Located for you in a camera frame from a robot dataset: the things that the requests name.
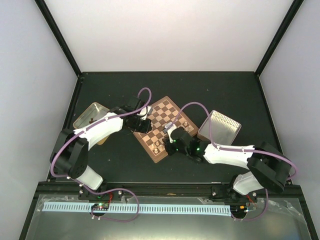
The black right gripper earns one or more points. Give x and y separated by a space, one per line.
170 150

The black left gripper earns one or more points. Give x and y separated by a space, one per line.
145 129

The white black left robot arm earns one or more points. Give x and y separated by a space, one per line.
70 155

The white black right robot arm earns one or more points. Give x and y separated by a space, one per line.
267 167

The wooden chess board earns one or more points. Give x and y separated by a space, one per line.
163 112

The right controller circuit board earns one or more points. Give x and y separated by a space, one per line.
243 208

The controller circuit board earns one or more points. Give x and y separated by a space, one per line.
243 208
100 207

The left controller circuit board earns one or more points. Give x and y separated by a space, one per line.
100 207

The light wooden knight piece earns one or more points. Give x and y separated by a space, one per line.
161 147

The yellow bear tin box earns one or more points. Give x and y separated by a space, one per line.
95 111

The pink patterned plastic basket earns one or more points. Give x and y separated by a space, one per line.
222 128

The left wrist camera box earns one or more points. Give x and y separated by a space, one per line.
146 112

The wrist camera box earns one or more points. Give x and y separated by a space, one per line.
169 128
146 112

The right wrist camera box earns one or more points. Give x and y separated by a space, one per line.
169 128

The white slotted cable duct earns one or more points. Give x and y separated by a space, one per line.
133 208

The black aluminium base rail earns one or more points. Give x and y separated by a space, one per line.
218 192

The black frame post left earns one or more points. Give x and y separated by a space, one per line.
46 13

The black frame post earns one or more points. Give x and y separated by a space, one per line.
283 27
46 13

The black frame post right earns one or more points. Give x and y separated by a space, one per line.
283 27

